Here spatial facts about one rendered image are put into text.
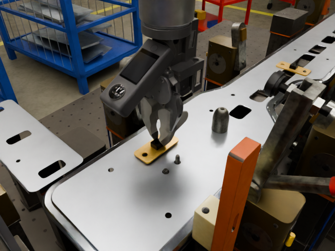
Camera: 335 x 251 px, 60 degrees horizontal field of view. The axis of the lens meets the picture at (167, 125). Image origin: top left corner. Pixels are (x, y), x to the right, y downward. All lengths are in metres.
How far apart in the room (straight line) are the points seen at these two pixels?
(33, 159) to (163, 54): 0.30
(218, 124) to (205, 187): 0.14
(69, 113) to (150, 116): 0.72
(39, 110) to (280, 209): 2.31
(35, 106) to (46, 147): 2.06
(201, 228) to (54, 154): 0.30
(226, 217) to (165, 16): 0.25
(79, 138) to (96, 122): 0.50
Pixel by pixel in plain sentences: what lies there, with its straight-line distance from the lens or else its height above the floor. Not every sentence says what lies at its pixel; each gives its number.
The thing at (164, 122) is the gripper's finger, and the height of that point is 1.07.
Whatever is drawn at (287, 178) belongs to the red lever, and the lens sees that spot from 0.38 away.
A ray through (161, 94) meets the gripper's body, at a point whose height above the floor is 1.13.
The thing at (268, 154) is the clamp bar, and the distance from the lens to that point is 0.35.
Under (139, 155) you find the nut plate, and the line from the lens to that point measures 0.51.
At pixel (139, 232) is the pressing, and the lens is 0.42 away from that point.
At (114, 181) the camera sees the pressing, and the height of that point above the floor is 1.00.
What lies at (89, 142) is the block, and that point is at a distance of 0.59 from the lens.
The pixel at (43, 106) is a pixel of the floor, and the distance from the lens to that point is 2.60.
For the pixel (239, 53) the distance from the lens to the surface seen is 0.81.
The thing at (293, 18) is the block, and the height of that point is 1.03.
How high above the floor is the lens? 1.36
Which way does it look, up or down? 38 degrees down
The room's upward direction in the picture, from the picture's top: straight up
